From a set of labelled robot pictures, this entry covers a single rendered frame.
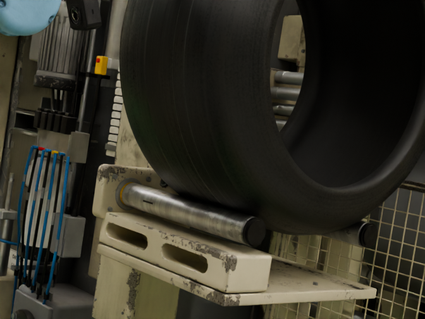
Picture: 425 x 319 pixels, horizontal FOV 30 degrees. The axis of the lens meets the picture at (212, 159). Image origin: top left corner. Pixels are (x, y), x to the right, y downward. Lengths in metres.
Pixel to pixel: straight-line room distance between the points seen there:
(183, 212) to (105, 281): 0.37
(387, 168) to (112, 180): 0.49
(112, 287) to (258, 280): 0.45
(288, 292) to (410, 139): 0.35
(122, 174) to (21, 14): 0.66
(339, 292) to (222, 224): 0.27
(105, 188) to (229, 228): 0.31
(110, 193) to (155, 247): 0.17
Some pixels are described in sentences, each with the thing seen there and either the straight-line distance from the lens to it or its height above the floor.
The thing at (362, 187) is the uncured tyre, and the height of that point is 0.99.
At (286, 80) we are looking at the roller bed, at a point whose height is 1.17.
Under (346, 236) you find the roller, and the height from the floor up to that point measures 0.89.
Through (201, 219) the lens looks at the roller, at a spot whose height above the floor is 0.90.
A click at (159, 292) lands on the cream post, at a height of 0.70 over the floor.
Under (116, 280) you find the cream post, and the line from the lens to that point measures 1.60.
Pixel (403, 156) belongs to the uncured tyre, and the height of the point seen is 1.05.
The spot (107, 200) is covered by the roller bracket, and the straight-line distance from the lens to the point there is 1.45.
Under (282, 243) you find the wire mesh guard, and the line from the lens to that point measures 1.82.
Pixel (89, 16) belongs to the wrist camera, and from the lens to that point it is 1.08.
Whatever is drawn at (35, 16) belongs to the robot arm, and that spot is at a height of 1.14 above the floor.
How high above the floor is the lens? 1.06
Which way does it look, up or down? 3 degrees down
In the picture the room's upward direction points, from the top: 9 degrees clockwise
